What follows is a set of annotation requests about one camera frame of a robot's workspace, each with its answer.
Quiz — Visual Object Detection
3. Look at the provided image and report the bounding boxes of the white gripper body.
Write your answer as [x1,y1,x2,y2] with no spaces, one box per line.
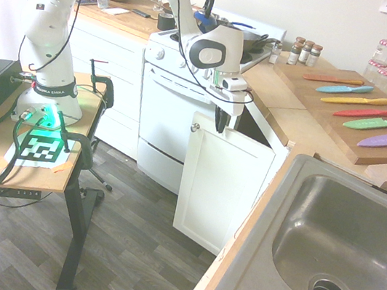
[201,83,248,119]

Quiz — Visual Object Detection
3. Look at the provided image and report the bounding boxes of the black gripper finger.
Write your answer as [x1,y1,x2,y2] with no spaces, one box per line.
[211,105,226,133]
[218,110,231,135]

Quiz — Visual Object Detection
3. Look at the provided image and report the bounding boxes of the white cabinet door with knob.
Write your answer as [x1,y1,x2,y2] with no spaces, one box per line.
[168,110,282,263]

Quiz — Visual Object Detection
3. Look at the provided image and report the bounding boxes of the white stove with oven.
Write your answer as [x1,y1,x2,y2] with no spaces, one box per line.
[122,0,290,210]

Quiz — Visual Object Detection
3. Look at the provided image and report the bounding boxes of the glass salt shaker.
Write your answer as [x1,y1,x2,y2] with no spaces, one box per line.
[268,40,284,66]

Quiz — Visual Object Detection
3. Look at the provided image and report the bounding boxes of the black wok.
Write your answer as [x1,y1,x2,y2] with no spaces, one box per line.
[237,29,282,56]

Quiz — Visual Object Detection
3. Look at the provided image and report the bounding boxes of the large wooden cutting board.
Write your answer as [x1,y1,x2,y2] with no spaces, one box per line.
[259,57,387,170]

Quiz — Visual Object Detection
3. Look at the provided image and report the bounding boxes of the orange knife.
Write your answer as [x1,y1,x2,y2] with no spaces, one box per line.
[302,71,366,89]

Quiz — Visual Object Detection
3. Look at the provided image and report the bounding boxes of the black tape roll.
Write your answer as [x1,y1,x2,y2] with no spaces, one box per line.
[156,12,177,33]

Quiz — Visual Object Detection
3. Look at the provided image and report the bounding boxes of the blue knife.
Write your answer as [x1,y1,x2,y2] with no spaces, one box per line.
[315,78,375,101]

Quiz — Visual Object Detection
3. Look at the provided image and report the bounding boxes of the yellow knife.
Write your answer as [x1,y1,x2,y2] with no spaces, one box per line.
[320,87,387,113]

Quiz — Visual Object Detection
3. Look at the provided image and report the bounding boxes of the white base cabinets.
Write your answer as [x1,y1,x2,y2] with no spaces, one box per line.
[45,10,160,162]

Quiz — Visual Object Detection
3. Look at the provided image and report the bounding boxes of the small black remote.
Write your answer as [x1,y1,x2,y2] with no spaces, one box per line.
[130,7,153,20]

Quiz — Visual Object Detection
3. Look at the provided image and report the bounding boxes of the grey stand leg with caster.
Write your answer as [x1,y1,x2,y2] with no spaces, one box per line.
[83,136,122,194]

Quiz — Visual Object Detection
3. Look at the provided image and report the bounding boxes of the red knife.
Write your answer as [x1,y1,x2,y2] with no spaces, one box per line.
[332,99,387,126]

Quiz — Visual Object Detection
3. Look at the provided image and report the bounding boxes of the green knife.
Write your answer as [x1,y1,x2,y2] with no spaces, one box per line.
[341,108,387,135]

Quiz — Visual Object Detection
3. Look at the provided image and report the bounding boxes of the glass jar red checkered lid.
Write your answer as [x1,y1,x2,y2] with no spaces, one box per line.
[372,37,387,67]
[373,66,387,92]
[362,57,387,85]

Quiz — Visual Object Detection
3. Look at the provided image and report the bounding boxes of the stainless steel double sink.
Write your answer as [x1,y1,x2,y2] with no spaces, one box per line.
[199,141,387,290]

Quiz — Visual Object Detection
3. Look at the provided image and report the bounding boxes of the white notepad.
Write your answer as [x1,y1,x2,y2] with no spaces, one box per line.
[100,4,132,20]

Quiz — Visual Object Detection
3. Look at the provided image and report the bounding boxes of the long dark remote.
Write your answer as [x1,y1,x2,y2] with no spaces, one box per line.
[74,0,99,9]

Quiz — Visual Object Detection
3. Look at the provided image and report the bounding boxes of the printed marker tag sheet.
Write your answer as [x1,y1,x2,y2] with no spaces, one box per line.
[2,125,84,177]

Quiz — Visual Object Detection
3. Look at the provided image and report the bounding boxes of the table height control panel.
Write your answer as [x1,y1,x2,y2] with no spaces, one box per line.
[0,185,42,203]

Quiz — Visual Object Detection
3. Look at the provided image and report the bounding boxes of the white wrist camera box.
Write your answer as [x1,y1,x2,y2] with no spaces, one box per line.
[219,74,251,95]

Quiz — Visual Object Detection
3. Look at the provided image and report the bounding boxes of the metal pot with blue handle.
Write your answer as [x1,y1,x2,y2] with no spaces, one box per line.
[214,14,255,33]

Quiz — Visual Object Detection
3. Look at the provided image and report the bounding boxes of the blue kettle black handle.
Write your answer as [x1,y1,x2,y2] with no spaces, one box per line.
[190,0,224,36]

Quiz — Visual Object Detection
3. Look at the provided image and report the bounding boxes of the black clamp red handle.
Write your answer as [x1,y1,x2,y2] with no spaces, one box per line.
[82,57,121,109]

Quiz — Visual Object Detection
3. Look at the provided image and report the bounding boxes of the dark base cable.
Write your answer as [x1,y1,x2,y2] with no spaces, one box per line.
[0,105,47,204]

